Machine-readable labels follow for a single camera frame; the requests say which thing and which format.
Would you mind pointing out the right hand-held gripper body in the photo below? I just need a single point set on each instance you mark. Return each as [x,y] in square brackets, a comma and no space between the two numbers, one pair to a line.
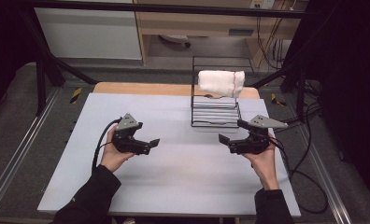
[254,140]

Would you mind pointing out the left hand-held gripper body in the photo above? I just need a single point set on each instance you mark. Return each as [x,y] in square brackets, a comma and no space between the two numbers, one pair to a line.
[125,140]

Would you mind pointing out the white towel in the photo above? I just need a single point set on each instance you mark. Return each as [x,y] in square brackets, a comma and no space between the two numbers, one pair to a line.
[220,82]

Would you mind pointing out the person's left hand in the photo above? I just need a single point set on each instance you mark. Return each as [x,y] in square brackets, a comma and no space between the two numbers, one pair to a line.
[113,157]

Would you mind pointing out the person's right hand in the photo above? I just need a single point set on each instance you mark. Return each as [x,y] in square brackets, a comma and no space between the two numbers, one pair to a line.
[265,169]

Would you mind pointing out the white table cover board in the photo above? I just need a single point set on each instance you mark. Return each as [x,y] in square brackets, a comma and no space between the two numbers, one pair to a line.
[180,174]

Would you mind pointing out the black metal stand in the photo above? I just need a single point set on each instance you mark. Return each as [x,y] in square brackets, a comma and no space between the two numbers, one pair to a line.
[301,90]
[41,77]

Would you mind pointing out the white chair base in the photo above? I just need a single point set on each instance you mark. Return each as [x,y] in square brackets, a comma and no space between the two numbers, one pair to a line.
[175,39]

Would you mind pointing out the white cabinet panel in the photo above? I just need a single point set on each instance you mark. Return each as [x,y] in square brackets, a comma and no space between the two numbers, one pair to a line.
[89,34]

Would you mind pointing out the light wooden desk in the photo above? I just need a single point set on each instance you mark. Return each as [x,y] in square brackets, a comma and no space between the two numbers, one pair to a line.
[198,25]

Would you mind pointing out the black metal crossbar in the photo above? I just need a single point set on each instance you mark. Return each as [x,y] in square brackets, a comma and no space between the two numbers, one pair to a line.
[173,8]

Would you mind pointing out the aluminium floor rail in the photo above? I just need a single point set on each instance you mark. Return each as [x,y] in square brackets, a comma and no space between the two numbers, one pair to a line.
[21,149]
[326,183]

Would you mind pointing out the white wall socket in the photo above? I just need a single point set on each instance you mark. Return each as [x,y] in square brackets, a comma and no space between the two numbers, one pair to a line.
[262,3]

